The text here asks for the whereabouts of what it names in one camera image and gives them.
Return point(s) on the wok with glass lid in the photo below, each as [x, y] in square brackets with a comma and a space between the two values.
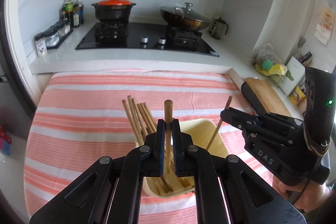
[184, 18]

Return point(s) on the cream utensil holder box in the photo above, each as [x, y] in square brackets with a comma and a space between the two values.
[193, 167]

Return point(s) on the spice jar white label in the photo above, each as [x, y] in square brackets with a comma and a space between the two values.
[40, 44]

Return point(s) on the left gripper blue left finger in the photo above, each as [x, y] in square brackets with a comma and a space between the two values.
[154, 163]

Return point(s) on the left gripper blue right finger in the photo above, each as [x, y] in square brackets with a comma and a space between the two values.
[181, 142]

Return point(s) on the black gas stove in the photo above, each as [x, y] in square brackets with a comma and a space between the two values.
[144, 36]

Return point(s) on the black pot orange lid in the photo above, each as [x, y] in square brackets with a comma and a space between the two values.
[113, 10]

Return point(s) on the black spice jar rack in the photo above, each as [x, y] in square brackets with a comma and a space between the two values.
[57, 34]

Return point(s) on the pink striped table cloth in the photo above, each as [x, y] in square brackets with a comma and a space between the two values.
[81, 118]

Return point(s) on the green label sauce bottle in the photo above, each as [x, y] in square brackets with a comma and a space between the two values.
[69, 10]

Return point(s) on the yellow snack packet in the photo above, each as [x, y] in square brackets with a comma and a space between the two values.
[297, 96]

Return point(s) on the white knife block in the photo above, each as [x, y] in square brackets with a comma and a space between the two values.
[295, 73]

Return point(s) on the plastic bag with produce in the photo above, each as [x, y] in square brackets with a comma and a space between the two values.
[268, 64]

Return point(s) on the right hand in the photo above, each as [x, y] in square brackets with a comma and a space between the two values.
[313, 195]

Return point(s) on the wooden cutting board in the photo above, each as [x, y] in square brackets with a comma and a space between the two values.
[267, 96]

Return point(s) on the dark glass french press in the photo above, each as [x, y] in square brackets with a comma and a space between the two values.
[219, 28]

